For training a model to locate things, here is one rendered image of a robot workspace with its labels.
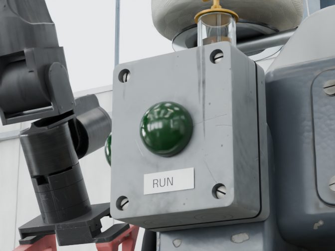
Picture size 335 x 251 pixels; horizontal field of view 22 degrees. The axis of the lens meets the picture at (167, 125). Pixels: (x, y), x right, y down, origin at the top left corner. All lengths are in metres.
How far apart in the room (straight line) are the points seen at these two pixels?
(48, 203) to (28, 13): 0.21
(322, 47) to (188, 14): 0.31
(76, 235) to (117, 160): 0.48
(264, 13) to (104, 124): 0.24
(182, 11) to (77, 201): 0.24
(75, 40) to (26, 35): 6.67
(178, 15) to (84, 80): 6.49
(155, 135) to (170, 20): 0.49
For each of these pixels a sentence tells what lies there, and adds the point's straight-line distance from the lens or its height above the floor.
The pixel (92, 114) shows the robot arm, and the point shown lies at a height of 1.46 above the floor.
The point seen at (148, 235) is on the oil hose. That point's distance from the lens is 0.52.
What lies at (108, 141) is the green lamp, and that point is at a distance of 0.49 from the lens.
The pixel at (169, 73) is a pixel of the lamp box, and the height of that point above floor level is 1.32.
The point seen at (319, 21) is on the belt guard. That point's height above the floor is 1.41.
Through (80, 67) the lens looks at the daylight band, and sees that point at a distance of 7.46.
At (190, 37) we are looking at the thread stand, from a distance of 0.90.
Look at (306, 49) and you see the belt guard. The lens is 0.63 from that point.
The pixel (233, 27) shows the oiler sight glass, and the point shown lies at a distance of 0.56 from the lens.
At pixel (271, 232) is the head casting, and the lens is 0.47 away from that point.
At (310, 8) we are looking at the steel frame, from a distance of 6.01.
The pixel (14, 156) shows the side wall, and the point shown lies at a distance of 7.62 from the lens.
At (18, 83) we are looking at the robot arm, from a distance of 0.94.
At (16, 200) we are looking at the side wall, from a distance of 7.50.
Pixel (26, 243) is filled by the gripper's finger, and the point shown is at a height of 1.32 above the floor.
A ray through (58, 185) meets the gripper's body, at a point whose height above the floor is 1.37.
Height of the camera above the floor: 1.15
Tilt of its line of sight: 17 degrees up
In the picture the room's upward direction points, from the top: straight up
